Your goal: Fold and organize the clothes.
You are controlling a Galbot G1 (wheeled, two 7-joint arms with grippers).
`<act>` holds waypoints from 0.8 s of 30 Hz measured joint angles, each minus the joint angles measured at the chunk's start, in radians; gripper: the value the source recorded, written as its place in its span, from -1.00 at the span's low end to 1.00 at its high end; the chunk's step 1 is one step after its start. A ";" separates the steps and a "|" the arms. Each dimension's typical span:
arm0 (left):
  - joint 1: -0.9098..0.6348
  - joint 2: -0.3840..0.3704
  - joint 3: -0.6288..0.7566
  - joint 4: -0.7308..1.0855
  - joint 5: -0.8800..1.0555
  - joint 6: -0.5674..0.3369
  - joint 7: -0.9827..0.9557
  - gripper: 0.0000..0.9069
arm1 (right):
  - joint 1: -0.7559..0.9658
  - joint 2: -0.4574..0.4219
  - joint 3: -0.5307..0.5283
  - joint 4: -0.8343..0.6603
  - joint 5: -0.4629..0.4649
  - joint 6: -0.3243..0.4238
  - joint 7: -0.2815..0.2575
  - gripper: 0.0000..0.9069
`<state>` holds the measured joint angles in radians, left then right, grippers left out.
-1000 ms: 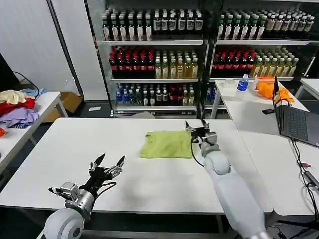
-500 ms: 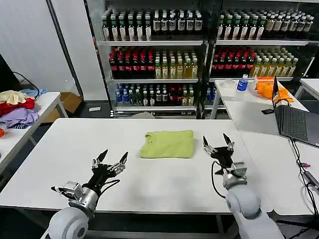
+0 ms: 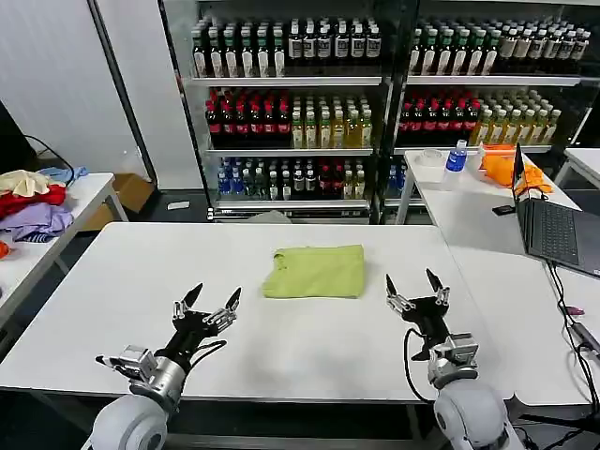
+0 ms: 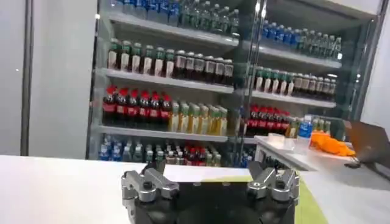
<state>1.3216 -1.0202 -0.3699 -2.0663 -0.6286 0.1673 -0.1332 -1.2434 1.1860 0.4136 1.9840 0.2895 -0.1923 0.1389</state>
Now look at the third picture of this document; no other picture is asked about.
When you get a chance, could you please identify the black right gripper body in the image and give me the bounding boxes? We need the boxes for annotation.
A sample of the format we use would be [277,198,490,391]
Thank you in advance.
[400,296,455,352]

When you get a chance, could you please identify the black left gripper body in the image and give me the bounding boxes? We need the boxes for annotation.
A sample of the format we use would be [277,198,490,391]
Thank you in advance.
[160,310,222,370]

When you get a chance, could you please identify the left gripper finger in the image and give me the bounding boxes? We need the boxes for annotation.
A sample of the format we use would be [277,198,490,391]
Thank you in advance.
[202,286,244,328]
[172,282,204,322]

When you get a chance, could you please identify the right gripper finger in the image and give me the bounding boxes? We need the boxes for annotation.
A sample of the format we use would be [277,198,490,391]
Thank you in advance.
[384,274,417,315]
[425,267,452,308]

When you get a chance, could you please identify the green shirt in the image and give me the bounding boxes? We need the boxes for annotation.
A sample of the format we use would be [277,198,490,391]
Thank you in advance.
[261,243,367,301]

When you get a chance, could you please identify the large white folding table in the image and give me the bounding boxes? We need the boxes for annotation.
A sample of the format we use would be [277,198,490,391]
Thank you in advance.
[0,221,516,405]

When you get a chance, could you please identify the white long desk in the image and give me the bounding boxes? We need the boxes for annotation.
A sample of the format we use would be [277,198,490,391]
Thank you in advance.
[395,148,600,407]

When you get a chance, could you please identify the grey chair back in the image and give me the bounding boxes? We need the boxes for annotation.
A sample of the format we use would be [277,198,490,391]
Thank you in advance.
[246,210,293,225]

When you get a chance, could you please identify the cardboard box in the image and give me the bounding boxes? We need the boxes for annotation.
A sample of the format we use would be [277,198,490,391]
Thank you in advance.
[82,172,157,232]

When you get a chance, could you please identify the black laptop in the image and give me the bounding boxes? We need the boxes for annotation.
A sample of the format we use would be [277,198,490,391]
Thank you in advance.
[511,142,600,278]

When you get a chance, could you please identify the water bottle blue label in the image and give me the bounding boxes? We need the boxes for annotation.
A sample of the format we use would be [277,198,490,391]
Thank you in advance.
[442,139,469,188]

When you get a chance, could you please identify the orange cloth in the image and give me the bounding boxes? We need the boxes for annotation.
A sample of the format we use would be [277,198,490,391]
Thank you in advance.
[481,143,555,196]

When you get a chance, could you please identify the white side table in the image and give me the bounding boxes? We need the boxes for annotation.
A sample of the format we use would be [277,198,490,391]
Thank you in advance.
[0,172,129,325]

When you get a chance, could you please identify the purple cloth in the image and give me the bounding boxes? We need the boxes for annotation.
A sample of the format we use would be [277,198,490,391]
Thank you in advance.
[0,202,76,244]

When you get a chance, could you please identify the light blue cloth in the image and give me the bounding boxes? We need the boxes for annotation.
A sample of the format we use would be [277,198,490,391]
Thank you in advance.
[38,165,90,187]

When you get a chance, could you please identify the red cloth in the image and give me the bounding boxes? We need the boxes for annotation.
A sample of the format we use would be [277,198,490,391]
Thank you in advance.
[0,184,68,219]

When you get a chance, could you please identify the small white table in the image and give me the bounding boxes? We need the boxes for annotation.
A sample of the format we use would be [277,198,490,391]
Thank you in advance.
[552,147,600,189]

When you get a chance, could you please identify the shelf rack with bottles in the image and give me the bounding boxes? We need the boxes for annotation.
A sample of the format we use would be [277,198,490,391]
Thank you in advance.
[161,0,396,224]
[380,0,600,222]

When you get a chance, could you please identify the cream cloth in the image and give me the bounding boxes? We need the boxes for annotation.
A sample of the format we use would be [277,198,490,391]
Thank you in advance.
[0,170,53,199]

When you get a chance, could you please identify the black slanted pole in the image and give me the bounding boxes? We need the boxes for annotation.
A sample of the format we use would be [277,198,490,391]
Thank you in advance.
[85,0,160,191]

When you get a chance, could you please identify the black monitor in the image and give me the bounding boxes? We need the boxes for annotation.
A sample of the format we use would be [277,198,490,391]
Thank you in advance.
[0,100,38,175]

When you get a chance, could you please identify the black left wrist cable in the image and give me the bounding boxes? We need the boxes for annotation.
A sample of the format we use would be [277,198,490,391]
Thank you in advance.
[188,338,229,370]

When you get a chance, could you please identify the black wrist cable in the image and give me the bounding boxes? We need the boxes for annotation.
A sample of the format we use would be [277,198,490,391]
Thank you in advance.
[402,326,438,405]
[188,338,229,370]

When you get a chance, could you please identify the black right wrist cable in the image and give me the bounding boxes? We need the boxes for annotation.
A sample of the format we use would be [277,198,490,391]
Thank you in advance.
[402,326,438,405]

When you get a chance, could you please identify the black laptop cables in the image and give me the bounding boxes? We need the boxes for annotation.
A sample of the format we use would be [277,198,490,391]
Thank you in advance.
[545,261,600,405]

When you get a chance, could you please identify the black monitor cable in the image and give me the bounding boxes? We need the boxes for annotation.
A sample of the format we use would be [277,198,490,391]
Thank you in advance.
[22,134,77,188]

